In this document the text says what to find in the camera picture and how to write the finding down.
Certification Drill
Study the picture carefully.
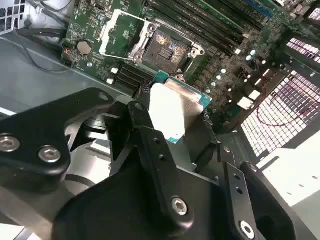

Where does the silver CPU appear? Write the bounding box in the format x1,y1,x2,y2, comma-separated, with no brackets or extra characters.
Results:
147,70,213,146

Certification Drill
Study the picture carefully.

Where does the metal socket cover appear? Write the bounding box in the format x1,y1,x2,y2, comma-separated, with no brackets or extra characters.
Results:
98,8,152,61

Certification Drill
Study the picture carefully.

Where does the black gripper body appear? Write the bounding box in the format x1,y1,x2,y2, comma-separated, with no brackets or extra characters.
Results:
53,148,237,240

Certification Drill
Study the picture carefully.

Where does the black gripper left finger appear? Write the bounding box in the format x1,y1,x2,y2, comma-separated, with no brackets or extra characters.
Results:
0,82,196,237

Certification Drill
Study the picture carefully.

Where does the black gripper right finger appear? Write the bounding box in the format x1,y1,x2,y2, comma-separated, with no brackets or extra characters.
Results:
184,111,315,240

